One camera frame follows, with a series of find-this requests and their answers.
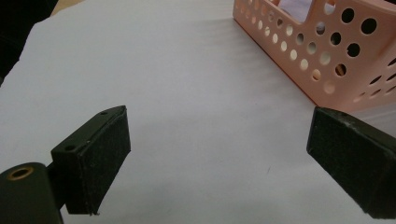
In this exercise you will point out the pink perforated plastic basket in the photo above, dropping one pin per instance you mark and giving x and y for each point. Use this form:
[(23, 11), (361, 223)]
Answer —
[(314, 46)]

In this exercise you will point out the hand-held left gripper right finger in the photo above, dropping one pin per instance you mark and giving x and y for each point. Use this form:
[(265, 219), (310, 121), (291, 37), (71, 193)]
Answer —
[(351, 155)]

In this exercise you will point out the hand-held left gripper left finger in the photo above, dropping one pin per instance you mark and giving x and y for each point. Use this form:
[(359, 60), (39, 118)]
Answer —
[(93, 158)]

